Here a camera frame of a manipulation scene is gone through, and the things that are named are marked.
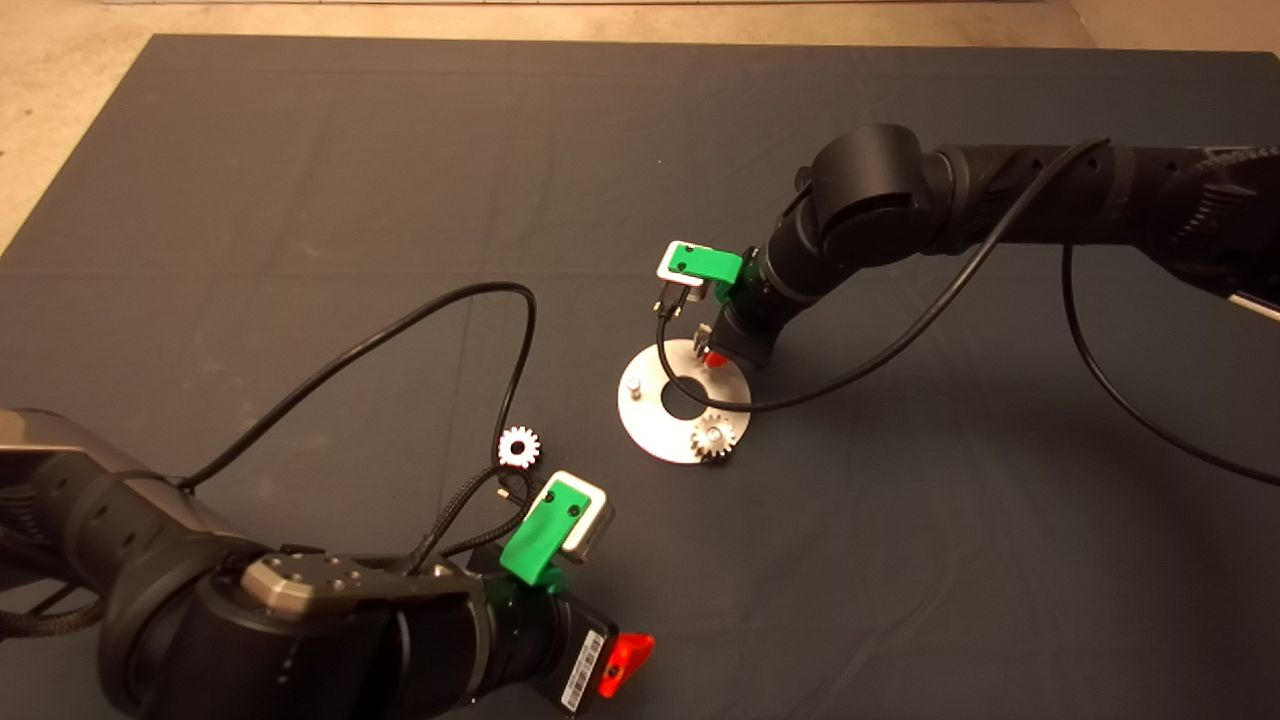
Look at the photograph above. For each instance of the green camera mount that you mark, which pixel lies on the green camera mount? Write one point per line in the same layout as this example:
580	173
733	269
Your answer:
712	264
538	538

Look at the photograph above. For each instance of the dark grey table cloth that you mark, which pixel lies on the dark grey table cloth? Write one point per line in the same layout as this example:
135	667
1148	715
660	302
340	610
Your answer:
400	150

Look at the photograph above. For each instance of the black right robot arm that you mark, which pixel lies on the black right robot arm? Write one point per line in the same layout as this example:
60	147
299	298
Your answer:
880	190

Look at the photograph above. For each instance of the small steel planetary gear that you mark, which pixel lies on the small steel planetary gear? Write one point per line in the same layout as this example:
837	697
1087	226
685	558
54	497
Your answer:
519	446
704	335
714	438

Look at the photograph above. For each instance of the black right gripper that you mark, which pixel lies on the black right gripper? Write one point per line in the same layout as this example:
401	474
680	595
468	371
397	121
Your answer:
755	315

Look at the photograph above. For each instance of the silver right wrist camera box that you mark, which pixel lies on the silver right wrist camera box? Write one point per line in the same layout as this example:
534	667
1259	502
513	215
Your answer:
685	290

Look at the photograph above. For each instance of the green left camera mount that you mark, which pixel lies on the green left camera mount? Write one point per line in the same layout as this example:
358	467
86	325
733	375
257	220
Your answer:
538	538

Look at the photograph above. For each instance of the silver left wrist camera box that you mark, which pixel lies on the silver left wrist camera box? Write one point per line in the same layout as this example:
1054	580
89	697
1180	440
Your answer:
594	528

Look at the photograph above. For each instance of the green right camera mount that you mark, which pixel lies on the green right camera mount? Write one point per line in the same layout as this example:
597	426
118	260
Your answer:
712	264

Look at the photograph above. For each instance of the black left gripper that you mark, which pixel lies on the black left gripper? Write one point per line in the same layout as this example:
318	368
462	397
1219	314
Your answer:
548	648

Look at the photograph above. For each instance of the round metal carrier plate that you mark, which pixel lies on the round metal carrier plate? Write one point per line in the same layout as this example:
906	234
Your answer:
645	420

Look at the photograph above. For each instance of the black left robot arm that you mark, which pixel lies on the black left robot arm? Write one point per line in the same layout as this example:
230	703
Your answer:
250	640

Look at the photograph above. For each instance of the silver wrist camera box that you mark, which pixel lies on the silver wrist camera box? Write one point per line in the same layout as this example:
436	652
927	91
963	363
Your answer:
594	528
685	290

